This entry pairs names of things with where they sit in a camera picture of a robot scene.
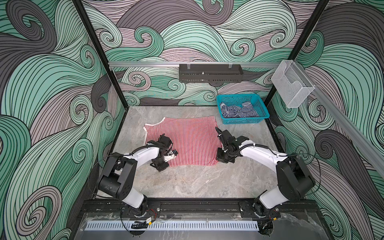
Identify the black perforated wall tray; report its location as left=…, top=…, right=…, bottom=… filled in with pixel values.
left=179, top=64, right=244, bottom=84

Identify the clear plastic wall bin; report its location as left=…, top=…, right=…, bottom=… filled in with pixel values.
left=271, top=60, right=315, bottom=109

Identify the red white striped tank top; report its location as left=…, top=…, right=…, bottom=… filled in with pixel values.
left=144, top=116, right=222, bottom=167

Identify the navy white striped tank top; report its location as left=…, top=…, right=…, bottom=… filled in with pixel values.
left=219, top=102, right=259, bottom=119

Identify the black frame post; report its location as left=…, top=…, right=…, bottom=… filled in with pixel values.
left=73, top=0, right=129, bottom=112
left=264, top=1, right=329, bottom=106

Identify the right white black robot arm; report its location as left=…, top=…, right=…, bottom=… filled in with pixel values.
left=215, top=127, right=316, bottom=215

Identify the aluminium rail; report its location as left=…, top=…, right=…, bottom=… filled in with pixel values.
left=108, top=61, right=280, bottom=69
left=296, top=63, right=384, bottom=177

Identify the back aluminium rail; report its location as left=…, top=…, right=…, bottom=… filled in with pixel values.
left=108, top=61, right=280, bottom=69

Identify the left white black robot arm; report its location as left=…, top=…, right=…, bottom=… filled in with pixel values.
left=97, top=140, right=172, bottom=209

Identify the left black frame post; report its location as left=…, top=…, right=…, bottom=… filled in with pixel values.
left=73, top=0, right=129, bottom=112

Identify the teal plastic basket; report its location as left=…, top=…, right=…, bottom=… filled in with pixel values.
left=217, top=94, right=270, bottom=125

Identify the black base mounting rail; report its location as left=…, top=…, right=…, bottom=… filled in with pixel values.
left=80, top=198, right=320, bottom=219

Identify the white slotted cable duct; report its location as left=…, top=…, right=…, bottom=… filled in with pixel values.
left=85, top=220, right=259, bottom=232

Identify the right black frame post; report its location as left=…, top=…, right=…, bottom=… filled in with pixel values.
left=264, top=1, right=329, bottom=106

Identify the right aluminium rail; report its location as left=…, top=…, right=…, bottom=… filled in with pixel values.
left=296, top=63, right=384, bottom=177

